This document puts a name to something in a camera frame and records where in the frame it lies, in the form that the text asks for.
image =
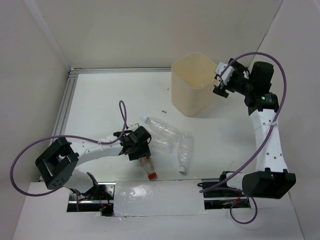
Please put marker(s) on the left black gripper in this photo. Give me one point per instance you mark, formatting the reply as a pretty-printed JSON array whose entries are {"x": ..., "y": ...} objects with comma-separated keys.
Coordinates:
[{"x": 144, "y": 151}]

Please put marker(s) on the clear bottle upper middle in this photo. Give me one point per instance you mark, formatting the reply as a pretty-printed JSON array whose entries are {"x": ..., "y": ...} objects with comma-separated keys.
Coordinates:
[{"x": 161, "y": 128}]

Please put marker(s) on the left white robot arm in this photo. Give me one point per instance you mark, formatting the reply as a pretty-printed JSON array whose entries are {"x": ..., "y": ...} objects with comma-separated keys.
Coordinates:
[{"x": 58, "y": 163}]

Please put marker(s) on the clear bottle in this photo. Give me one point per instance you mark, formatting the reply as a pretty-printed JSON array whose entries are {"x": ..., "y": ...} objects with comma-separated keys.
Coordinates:
[
  {"x": 161, "y": 128},
  {"x": 161, "y": 144}
]

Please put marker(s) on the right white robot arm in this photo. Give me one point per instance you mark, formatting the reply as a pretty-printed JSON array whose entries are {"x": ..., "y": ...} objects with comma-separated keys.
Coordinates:
[{"x": 271, "y": 178}]

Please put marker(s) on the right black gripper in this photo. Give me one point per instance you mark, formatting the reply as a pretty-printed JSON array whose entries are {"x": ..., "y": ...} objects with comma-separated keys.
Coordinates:
[{"x": 240, "y": 70}]

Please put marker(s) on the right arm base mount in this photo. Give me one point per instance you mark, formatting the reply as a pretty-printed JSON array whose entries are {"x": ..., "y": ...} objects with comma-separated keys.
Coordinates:
[{"x": 223, "y": 199}]

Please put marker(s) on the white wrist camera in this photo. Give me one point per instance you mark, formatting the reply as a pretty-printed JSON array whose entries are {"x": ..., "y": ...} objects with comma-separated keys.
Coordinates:
[
  {"x": 224, "y": 72},
  {"x": 134, "y": 126}
]

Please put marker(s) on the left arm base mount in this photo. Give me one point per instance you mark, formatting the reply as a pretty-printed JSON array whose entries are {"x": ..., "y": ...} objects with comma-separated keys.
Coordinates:
[{"x": 102, "y": 202}]

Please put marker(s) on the red cap labelled bottle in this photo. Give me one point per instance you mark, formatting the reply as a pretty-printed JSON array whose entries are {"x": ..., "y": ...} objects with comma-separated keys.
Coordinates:
[{"x": 148, "y": 166}]

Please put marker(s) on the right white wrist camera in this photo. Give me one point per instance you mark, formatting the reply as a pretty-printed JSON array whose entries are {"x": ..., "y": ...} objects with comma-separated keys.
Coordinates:
[{"x": 224, "y": 72}]

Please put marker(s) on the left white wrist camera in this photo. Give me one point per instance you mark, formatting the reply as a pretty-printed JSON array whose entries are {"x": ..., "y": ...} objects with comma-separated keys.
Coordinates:
[{"x": 134, "y": 126}]

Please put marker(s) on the beige plastic bin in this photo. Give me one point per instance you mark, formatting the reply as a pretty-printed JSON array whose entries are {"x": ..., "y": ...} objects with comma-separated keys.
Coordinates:
[{"x": 192, "y": 83}]

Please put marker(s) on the aluminium frame rail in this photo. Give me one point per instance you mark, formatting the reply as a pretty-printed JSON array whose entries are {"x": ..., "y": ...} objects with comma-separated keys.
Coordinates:
[{"x": 223, "y": 132}]

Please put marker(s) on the clear bottle lower left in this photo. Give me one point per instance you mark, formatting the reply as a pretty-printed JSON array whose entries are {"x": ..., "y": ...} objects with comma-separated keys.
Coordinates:
[{"x": 161, "y": 144}]

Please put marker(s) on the clear bottle pointing down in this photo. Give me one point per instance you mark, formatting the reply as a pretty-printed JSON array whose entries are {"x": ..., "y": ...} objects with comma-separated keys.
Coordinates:
[{"x": 185, "y": 151}]

